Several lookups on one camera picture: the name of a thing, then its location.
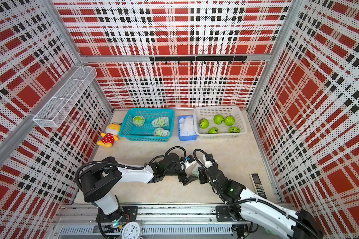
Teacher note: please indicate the sleeved custard apple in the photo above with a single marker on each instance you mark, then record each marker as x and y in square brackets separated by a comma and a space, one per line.
[160, 132]
[139, 121]
[161, 122]

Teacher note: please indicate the white foam net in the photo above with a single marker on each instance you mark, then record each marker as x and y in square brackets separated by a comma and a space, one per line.
[191, 166]

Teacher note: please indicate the wire mesh wall shelf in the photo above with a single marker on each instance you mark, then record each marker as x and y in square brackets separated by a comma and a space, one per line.
[56, 110]

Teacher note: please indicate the sleeved custard apple front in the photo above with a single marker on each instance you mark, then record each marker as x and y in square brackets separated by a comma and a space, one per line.
[160, 132]

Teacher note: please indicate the remote control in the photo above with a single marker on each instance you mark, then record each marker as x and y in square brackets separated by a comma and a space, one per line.
[257, 184]

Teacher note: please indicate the black hook rail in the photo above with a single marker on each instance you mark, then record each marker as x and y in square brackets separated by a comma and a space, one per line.
[196, 58]

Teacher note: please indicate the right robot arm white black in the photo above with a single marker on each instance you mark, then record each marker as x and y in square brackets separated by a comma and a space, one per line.
[249, 206]

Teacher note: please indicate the dark-spotted custard apple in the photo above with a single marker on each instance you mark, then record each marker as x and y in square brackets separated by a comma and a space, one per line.
[234, 130]
[203, 123]

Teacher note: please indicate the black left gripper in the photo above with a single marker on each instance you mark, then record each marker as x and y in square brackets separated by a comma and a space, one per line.
[188, 179]

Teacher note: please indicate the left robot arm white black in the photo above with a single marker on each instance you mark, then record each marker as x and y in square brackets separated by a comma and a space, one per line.
[96, 179]

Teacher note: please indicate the teal plastic basket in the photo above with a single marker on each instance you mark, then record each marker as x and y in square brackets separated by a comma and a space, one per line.
[145, 133]

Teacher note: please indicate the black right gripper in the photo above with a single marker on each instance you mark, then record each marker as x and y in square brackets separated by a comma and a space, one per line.
[202, 176]

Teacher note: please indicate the stack of white foam nets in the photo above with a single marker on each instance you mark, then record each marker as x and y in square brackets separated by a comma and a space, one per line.
[186, 126]

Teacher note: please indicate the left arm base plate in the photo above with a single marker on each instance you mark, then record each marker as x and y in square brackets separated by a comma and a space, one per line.
[122, 215]

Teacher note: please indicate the green custard apple back right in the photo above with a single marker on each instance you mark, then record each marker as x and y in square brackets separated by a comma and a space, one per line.
[229, 121]

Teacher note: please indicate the pale green custard apple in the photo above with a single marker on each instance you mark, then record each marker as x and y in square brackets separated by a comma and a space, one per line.
[195, 172]

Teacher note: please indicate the dark-spotted custard apple front right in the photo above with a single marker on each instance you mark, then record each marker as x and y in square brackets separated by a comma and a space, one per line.
[234, 130]

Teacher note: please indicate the sleeved custard apple left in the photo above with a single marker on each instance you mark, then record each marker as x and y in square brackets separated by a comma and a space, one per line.
[139, 121]

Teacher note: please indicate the round pressure gauge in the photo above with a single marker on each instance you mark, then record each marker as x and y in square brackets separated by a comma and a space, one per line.
[132, 230]

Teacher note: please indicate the green custard apple back middle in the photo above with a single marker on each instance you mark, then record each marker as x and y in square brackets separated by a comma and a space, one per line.
[218, 119]

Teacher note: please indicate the yellow red plush toy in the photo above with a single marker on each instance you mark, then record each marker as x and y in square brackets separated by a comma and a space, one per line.
[110, 135]

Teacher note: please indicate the green custard apple far left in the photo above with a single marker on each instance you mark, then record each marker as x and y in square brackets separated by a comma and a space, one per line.
[213, 130]

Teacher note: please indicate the dark-spotted custard apple front left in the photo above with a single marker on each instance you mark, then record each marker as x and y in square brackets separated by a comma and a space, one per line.
[203, 123]

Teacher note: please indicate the sleeved custard apple right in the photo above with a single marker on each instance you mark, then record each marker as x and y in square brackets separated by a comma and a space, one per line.
[161, 122]

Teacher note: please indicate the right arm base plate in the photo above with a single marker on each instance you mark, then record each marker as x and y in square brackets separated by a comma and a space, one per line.
[227, 214]

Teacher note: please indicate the white perforated plastic basket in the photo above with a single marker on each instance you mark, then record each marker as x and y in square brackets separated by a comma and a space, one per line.
[210, 112]

